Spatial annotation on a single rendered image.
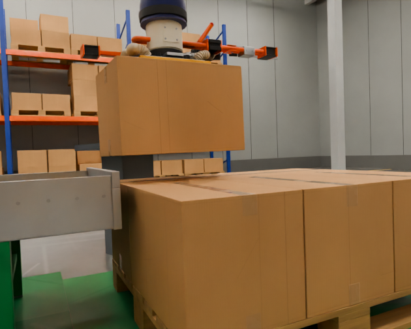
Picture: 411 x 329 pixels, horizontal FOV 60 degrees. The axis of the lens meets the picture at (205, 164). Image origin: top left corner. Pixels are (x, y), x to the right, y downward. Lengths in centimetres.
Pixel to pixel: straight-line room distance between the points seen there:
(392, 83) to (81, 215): 1151
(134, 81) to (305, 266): 95
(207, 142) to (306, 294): 78
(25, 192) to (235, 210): 69
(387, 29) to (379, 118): 267
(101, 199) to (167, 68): 63
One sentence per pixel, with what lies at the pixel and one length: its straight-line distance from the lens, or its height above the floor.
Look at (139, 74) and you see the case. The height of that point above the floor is 100.
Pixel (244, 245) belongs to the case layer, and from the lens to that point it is 103.
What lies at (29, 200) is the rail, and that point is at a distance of 131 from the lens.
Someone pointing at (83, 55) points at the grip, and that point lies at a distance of 194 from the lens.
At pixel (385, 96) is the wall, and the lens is 1240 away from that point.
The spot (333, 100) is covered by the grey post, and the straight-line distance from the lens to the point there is 471.
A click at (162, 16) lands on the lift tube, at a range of 174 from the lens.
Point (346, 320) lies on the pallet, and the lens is 136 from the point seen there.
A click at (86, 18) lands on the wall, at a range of 1082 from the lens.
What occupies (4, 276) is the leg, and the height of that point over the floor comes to 29.
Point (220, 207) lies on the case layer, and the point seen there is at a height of 52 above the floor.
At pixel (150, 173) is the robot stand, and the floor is 54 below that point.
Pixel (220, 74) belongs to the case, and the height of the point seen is 103.
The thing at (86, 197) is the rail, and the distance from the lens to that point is 132.
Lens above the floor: 66
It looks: 2 degrees down
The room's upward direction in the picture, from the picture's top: 2 degrees counter-clockwise
